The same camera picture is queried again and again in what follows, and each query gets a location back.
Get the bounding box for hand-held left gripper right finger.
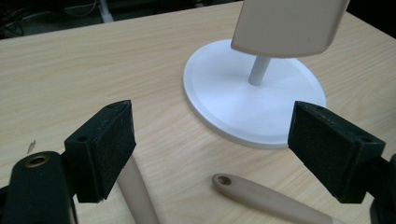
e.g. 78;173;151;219
287;100;387;204

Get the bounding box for dark floor cables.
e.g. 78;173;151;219
0;6;26;38

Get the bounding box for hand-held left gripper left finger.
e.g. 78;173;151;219
64;99;137;203

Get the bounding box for white utensil rack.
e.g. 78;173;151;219
182;38;327;149

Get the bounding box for beige slotted spoon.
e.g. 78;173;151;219
211;173;347;224

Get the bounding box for white stand leg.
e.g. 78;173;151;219
98;0;115;23

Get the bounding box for light floor cable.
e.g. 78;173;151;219
64;0;98;17

